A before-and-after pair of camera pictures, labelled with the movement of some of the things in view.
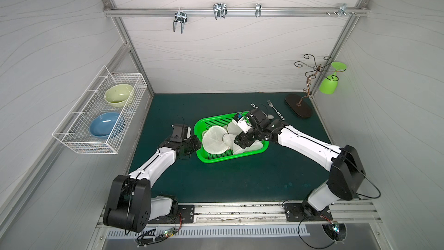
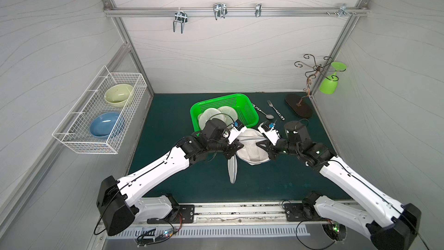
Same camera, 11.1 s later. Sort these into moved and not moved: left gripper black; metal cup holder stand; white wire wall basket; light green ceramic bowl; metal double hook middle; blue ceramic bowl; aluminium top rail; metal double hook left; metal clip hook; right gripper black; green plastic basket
Moved: green plastic basket; left gripper black; right gripper black
Not moved: aluminium top rail; light green ceramic bowl; blue ceramic bowl; metal double hook left; metal cup holder stand; white wire wall basket; metal clip hook; metal double hook middle
